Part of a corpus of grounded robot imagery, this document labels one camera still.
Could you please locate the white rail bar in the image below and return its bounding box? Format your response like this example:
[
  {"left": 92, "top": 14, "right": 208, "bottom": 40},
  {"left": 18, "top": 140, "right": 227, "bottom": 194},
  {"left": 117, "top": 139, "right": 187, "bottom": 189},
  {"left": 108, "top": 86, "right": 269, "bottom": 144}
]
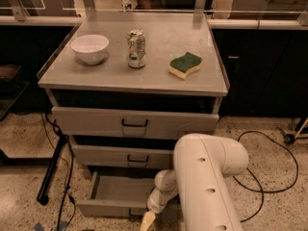
[{"left": 0, "top": 15, "right": 308, "bottom": 31}]

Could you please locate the wheeled cart base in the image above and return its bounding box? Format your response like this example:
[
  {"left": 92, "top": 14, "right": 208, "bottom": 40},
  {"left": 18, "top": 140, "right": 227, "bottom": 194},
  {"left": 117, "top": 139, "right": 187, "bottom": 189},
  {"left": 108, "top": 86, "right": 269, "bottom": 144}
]
[{"left": 278, "top": 116, "right": 308, "bottom": 145}]

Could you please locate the green yellow sponge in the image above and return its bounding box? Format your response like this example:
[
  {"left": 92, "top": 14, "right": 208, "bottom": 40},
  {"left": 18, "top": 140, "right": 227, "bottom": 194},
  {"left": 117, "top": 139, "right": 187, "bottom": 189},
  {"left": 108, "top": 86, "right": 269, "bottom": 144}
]
[{"left": 168, "top": 52, "right": 202, "bottom": 80}]

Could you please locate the green white soda can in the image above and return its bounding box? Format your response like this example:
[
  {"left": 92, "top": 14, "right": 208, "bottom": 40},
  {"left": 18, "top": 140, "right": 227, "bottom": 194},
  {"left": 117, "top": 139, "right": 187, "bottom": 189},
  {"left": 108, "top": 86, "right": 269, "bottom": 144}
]
[{"left": 126, "top": 29, "right": 146, "bottom": 69}]

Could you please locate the clear water bottle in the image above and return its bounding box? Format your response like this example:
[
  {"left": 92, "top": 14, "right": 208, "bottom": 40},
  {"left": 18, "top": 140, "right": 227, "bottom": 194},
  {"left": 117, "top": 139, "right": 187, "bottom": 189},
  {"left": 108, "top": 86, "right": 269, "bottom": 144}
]
[{"left": 121, "top": 0, "right": 132, "bottom": 12}]

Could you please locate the grey bottom drawer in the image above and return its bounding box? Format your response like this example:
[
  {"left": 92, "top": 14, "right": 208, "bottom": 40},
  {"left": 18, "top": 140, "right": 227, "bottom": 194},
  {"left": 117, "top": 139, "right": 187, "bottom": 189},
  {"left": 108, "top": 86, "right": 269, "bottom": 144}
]
[{"left": 77, "top": 167, "right": 159, "bottom": 219}]

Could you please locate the grey middle drawer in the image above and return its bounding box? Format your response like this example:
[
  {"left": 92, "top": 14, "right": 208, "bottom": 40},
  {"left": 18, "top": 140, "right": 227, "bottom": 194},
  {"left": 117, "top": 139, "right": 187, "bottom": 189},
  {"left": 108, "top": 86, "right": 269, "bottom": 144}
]
[{"left": 72, "top": 144, "right": 173, "bottom": 169}]

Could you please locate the white ceramic bowl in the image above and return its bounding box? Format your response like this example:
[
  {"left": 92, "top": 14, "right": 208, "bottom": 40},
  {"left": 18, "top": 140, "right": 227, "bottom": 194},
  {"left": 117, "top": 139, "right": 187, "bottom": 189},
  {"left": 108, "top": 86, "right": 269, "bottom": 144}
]
[{"left": 70, "top": 35, "right": 109, "bottom": 65}]

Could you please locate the black floor cable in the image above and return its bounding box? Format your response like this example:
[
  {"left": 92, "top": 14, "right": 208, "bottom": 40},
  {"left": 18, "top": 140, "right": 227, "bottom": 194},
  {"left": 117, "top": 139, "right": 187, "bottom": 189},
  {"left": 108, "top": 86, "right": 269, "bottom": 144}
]
[
  {"left": 39, "top": 113, "right": 77, "bottom": 231},
  {"left": 232, "top": 130, "right": 300, "bottom": 223}
]

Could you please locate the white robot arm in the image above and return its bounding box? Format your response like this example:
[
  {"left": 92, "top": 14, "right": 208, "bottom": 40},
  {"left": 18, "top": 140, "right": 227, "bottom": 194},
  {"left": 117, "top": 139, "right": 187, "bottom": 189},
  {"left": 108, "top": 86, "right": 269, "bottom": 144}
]
[{"left": 140, "top": 134, "right": 248, "bottom": 231}]

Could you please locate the black floor cable left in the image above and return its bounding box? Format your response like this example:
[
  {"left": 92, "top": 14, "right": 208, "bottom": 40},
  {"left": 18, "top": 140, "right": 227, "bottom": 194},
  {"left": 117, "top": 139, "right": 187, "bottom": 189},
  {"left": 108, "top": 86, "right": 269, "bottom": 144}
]
[{"left": 39, "top": 113, "right": 77, "bottom": 231}]

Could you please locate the black table leg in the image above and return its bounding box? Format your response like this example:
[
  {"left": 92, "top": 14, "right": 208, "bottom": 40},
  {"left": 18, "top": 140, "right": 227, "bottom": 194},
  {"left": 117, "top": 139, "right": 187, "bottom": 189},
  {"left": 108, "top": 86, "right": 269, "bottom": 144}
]
[{"left": 37, "top": 135, "right": 65, "bottom": 206}]

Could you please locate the grey top drawer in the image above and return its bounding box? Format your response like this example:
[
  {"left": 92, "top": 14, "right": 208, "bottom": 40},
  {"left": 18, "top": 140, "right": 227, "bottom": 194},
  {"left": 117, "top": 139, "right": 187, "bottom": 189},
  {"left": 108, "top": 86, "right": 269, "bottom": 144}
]
[{"left": 52, "top": 107, "right": 218, "bottom": 140}]

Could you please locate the grey drawer cabinet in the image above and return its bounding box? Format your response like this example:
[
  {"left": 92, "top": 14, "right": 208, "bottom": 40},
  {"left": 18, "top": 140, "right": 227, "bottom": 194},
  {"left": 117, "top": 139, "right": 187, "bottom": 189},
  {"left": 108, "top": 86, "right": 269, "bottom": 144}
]
[{"left": 38, "top": 12, "right": 229, "bottom": 172}]

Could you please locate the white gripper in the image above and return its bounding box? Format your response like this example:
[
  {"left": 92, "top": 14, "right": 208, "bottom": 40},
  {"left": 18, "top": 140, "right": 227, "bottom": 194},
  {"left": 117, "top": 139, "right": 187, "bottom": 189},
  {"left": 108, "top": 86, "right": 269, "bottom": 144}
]
[{"left": 140, "top": 188, "right": 175, "bottom": 231}]

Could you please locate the grey drawer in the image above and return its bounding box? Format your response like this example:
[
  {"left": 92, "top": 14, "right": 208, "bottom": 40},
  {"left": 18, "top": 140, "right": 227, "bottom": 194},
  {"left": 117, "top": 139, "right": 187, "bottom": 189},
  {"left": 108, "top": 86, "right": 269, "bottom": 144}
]
[
  {"left": 72, "top": 144, "right": 173, "bottom": 169},
  {"left": 77, "top": 167, "right": 159, "bottom": 219},
  {"left": 52, "top": 107, "right": 218, "bottom": 140}
]

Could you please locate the black floor cable right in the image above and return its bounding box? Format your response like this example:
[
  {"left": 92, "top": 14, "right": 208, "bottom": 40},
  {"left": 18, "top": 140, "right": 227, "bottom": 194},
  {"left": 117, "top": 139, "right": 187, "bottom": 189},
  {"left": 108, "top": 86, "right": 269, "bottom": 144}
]
[{"left": 232, "top": 130, "right": 300, "bottom": 223}]

